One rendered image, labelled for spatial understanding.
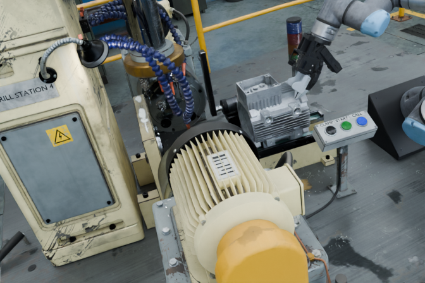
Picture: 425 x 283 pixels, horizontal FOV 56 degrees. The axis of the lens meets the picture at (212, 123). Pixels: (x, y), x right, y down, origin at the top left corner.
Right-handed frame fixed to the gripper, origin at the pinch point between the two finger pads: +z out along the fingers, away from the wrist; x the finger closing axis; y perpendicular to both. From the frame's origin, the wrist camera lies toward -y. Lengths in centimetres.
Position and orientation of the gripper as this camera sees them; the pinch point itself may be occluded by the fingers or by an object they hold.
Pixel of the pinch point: (299, 96)
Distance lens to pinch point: 134.8
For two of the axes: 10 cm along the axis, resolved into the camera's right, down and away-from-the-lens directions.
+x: 2.6, 4.8, -8.4
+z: -3.4, 8.6, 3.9
